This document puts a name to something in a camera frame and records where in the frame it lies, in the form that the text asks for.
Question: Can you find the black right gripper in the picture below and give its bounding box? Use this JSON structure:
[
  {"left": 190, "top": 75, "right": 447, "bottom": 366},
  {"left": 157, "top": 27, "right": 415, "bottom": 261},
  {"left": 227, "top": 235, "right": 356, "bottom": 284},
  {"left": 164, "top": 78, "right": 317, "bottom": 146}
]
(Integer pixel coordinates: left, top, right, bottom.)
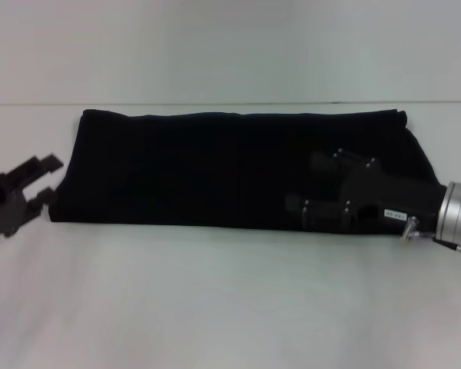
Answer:
[{"left": 285, "top": 148, "right": 449, "bottom": 233}]

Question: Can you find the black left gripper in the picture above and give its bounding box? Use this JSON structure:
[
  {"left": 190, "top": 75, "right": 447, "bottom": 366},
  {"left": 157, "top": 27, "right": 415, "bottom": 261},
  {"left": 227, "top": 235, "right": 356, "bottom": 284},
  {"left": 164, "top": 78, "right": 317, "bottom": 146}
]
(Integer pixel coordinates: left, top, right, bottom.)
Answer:
[{"left": 0, "top": 153, "right": 65, "bottom": 244}]

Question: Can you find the black shirt with FREE! print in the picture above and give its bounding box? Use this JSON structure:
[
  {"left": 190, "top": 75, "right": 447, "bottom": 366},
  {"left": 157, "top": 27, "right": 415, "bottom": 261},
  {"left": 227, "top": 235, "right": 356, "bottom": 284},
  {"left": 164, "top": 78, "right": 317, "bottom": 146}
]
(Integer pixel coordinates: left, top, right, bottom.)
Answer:
[{"left": 48, "top": 108, "right": 449, "bottom": 234}]

